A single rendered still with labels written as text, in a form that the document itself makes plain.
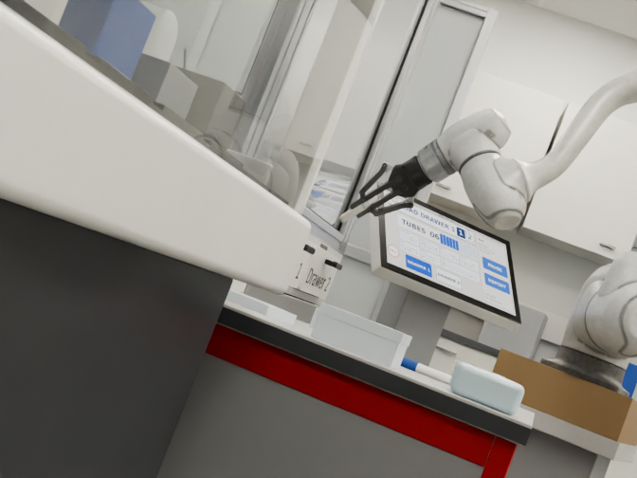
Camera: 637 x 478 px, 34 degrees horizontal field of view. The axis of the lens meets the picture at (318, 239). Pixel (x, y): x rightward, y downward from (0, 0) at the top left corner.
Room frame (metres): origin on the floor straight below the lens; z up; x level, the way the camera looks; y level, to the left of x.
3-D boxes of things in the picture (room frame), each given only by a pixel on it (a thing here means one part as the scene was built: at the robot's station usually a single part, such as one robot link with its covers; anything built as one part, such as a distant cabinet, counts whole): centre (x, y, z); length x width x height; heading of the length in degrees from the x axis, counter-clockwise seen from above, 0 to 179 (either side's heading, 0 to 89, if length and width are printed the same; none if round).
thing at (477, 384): (1.46, -0.30, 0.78); 0.15 x 0.10 x 0.04; 172
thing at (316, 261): (2.50, -0.03, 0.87); 0.29 x 0.02 x 0.11; 166
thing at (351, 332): (1.51, -0.11, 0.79); 0.13 x 0.09 x 0.05; 75
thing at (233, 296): (1.68, 0.06, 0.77); 0.13 x 0.09 x 0.02; 57
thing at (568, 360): (2.38, -0.69, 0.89); 0.22 x 0.18 x 0.06; 153
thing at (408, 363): (1.67, -0.25, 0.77); 0.14 x 0.02 x 0.02; 76
